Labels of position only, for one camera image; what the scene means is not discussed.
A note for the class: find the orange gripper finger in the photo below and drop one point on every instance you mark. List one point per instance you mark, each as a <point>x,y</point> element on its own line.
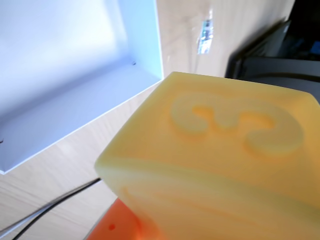
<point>117,222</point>

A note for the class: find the yellow block with embossed shapes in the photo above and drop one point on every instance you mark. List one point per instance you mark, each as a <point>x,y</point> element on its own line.
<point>212,162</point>

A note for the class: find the white open cardboard box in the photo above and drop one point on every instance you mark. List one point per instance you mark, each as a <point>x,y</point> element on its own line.
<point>75,70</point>

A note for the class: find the small green white sticker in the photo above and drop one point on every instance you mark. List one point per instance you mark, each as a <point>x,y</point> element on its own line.
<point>205,37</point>

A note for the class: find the black monitor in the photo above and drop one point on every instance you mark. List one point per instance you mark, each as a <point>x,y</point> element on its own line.
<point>277,50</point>

